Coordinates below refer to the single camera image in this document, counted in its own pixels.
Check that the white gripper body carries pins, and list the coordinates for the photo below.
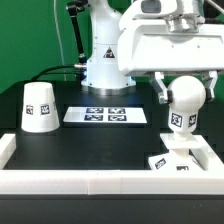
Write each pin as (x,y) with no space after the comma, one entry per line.
(169,36)

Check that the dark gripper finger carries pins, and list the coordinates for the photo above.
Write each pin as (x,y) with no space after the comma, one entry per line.
(164,94)
(209,79)

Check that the white lamp bulb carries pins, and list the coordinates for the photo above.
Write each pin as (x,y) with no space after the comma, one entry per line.
(188,96)

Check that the white lamp base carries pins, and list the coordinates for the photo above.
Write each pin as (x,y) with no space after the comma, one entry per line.
(189,153)

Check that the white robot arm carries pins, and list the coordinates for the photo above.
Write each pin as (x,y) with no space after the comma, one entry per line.
(103,74)

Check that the white lamp shade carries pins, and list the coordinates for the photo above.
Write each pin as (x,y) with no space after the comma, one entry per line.
(39,112)

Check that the white marker tag plate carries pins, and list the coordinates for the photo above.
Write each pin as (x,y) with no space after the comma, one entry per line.
(114,115)

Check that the white U-shaped fence frame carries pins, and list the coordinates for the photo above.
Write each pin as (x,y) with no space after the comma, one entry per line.
(209,181)

